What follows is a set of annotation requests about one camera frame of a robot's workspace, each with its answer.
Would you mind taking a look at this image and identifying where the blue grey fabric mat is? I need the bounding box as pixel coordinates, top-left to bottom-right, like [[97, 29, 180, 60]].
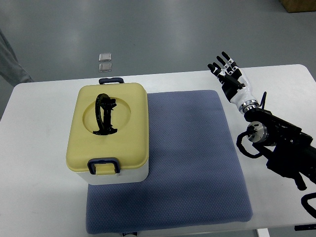
[[86, 90, 253, 234]]

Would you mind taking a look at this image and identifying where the brown cardboard box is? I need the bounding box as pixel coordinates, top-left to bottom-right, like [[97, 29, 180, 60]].
[[280, 0, 316, 13]]

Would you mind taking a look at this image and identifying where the white storage box base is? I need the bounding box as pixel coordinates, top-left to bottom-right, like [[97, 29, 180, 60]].
[[77, 159, 149, 185]]

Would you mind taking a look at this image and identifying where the grey fabric at left edge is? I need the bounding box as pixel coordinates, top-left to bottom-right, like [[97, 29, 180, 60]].
[[0, 31, 34, 87]]

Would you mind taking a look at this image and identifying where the blue latch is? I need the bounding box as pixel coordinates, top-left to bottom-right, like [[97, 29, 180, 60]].
[[87, 157, 120, 175], [98, 77, 124, 84]]

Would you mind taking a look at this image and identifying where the blue front latch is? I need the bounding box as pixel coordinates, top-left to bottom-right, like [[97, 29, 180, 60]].
[[87, 157, 120, 175]]

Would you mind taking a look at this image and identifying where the black lid handle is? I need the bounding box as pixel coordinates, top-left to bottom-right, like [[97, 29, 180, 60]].
[[93, 93, 118, 136]]

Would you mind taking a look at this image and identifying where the blue rear latch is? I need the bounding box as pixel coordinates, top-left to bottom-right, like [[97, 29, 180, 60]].
[[98, 77, 124, 84]]

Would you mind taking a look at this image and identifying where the black cable loop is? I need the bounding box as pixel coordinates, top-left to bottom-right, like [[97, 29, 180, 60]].
[[236, 131, 266, 158]]

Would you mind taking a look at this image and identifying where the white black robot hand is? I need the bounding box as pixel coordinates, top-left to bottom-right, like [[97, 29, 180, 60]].
[[207, 51, 259, 114]]

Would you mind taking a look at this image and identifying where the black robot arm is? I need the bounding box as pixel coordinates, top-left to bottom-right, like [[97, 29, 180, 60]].
[[237, 97, 316, 191]]

